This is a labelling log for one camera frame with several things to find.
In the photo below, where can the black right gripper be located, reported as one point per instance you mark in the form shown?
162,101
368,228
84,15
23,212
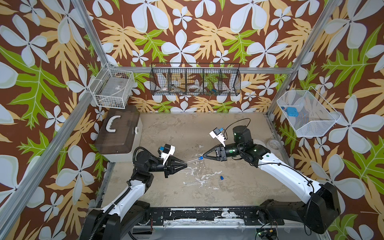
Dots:
216,148

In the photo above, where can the blue object in basket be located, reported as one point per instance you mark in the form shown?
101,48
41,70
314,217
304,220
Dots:
292,112

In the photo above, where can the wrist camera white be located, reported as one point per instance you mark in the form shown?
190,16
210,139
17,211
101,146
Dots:
218,134
165,152

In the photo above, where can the clear packing tape roll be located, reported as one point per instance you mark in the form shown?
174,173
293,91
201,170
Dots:
275,144

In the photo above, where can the aluminium frame post left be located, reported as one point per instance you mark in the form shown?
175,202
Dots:
91,32

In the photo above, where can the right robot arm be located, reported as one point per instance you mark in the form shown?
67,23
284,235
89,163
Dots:
319,204

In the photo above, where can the white wire basket right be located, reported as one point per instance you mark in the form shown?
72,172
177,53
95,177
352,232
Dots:
316,115

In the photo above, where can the white wire basket left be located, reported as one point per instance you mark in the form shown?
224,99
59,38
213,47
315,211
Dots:
112,87

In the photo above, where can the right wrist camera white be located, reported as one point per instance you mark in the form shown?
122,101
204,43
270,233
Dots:
218,134

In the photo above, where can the aluminium frame post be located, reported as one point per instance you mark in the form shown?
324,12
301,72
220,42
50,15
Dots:
314,34
91,32

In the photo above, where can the white foam tape roll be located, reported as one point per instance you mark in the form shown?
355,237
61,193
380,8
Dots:
259,142

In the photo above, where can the brown lid storage box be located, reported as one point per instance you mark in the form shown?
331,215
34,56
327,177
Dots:
120,134

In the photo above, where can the aluminium frame post right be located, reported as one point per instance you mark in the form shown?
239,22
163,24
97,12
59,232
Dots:
314,34

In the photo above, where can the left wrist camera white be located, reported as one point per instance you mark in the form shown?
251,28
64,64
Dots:
165,152

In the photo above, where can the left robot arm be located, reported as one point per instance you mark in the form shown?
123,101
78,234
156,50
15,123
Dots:
116,220

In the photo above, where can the black wire basket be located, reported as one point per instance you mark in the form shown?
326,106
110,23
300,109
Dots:
210,79

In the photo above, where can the white wire basket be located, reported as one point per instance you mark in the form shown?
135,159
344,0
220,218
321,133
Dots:
316,115
112,87

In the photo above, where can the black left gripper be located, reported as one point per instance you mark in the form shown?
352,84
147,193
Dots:
170,165

